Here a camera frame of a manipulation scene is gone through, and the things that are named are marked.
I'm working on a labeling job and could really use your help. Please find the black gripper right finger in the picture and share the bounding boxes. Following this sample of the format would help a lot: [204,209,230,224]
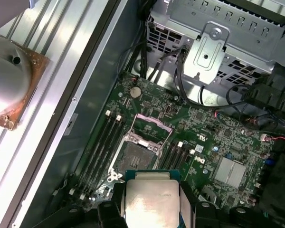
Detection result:
[181,181,263,228]

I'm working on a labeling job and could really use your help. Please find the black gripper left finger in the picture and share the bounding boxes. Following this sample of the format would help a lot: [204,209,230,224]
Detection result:
[34,181,126,228]

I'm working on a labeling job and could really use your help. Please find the silver CPU chip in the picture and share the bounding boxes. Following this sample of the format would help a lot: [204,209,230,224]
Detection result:
[124,169,184,228]

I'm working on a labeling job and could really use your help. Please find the thin metal locking lever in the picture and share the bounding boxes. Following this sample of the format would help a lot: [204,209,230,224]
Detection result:
[108,135,129,171]
[156,129,174,167]

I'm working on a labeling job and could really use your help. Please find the metal socket cover frame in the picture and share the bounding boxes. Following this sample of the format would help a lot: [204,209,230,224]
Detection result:
[126,113,174,149]

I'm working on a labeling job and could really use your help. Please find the RAM slot white clips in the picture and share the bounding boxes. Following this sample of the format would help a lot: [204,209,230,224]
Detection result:
[79,114,122,199]
[167,141,184,171]
[70,110,111,194]

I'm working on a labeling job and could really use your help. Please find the CPU socket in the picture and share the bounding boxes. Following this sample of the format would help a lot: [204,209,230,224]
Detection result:
[108,134,164,188]

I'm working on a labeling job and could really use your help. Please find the silver finned heatsink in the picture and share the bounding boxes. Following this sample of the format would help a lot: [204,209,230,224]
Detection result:
[213,156,247,188]

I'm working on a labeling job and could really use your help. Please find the green motherboard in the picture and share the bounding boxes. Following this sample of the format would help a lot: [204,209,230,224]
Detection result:
[68,73,285,214]

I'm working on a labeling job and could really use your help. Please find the round coin cell battery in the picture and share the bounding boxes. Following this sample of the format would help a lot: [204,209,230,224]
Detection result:
[129,86,142,98]

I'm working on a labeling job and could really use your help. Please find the black connector bundle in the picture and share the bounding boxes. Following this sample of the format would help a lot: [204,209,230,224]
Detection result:
[246,68,285,116]

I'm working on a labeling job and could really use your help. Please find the black open PC case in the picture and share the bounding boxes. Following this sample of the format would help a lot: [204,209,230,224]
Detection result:
[0,0,285,228]

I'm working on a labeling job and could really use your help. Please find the perforated metal drive cage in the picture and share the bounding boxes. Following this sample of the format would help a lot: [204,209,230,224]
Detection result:
[146,0,285,86]

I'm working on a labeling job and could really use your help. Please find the black data cable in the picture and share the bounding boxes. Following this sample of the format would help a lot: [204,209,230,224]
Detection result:
[175,45,250,110]

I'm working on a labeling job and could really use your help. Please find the silver metal bracket plate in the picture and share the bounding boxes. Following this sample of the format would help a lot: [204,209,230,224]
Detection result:
[184,21,230,85]

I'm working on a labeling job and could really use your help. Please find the black power cable bundle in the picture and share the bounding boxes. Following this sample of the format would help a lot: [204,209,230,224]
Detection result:
[122,0,159,83]

